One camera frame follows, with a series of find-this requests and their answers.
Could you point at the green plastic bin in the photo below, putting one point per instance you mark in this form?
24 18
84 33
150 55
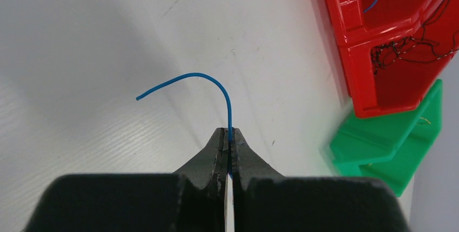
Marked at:
389 147

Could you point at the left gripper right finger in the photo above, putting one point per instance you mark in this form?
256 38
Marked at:
265 200

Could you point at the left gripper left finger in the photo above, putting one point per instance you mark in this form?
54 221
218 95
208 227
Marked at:
191 198

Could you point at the red plastic bin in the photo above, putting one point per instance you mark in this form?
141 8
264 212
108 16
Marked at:
393 50

